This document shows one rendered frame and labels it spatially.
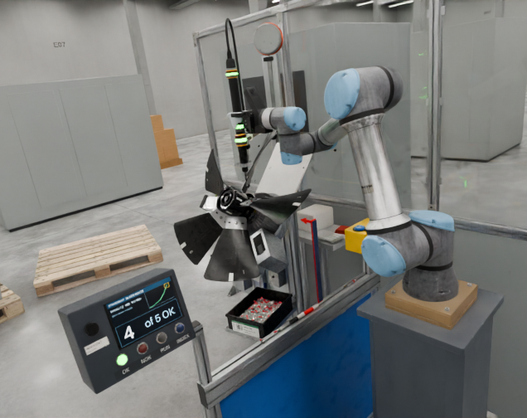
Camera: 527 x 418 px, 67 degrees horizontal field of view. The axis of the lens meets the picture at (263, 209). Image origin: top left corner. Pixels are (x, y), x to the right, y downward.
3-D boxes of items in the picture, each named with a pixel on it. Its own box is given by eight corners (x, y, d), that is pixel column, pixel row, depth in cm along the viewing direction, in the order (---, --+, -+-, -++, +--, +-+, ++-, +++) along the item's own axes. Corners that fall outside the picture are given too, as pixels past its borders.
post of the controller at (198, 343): (207, 376, 118) (195, 319, 112) (213, 381, 116) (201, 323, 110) (199, 381, 116) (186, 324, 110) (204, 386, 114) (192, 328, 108)
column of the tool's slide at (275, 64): (295, 336, 271) (263, 55, 216) (307, 336, 269) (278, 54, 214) (293, 341, 265) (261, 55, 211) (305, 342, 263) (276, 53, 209)
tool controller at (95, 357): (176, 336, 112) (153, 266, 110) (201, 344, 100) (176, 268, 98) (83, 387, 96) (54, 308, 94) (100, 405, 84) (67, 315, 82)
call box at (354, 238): (368, 240, 172) (367, 216, 168) (389, 245, 164) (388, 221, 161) (345, 253, 162) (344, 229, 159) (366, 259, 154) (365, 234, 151)
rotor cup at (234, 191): (234, 201, 184) (214, 189, 175) (258, 190, 176) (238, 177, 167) (233, 229, 176) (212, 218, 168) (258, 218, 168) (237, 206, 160)
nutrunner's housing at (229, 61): (242, 170, 163) (225, 51, 149) (251, 170, 162) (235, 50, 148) (239, 172, 159) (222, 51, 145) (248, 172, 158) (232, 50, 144)
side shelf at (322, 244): (311, 223, 238) (310, 218, 237) (361, 235, 212) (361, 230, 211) (282, 236, 223) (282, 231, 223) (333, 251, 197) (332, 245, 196)
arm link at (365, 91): (438, 264, 102) (388, 57, 100) (396, 284, 96) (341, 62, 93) (403, 262, 113) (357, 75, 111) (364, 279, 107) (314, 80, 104)
